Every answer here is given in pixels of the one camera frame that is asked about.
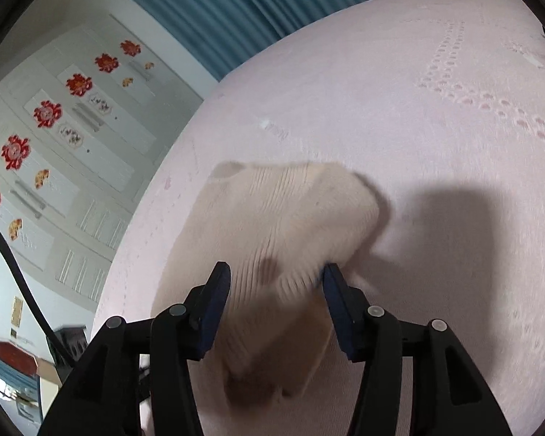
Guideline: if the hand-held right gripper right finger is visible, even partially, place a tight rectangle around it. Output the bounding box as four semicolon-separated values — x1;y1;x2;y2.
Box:
322;262;514;436

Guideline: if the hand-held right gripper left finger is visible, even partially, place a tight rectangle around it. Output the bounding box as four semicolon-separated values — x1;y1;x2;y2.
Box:
39;261;232;436

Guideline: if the beige knit sweater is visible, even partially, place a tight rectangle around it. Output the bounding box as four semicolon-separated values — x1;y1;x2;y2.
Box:
154;160;383;408

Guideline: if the dark furniture piece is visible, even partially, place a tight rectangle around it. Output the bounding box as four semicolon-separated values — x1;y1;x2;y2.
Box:
45;325;90;366

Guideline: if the white wardrobe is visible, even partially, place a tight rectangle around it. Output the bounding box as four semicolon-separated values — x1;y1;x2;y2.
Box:
0;11;205;314

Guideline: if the pink bed blanket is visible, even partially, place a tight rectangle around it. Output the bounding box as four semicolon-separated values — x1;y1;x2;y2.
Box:
91;0;545;436

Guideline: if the red box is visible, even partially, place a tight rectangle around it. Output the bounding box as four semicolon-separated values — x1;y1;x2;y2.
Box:
0;343;38;374

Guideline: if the round white decal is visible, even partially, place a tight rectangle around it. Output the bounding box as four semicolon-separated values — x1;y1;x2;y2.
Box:
88;94;114;116
57;124;85;148

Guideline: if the row of red flower decals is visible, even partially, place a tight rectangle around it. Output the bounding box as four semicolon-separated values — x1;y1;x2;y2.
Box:
0;39;142;219

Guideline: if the blue curtain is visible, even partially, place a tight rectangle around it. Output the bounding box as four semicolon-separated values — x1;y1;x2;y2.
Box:
92;0;395;85

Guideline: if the small wall poster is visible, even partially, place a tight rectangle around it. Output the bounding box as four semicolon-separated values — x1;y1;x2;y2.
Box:
9;296;24;340

